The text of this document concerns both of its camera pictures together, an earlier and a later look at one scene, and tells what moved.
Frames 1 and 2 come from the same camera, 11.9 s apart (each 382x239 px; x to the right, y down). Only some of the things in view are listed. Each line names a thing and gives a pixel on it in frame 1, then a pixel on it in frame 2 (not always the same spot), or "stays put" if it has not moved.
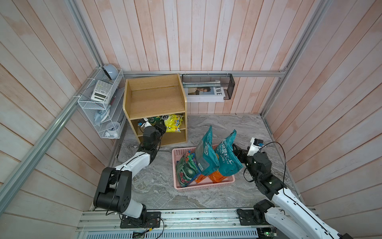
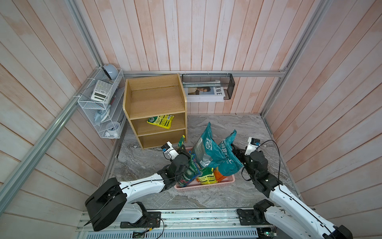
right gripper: x=243 y=153 stays put
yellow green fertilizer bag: x=173 y=123 -> x=207 y=176
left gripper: x=162 y=128 -> x=180 y=151
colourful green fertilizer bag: x=187 y=170 stays put
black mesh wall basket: x=226 y=81 stays put
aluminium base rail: x=106 y=224 stays put
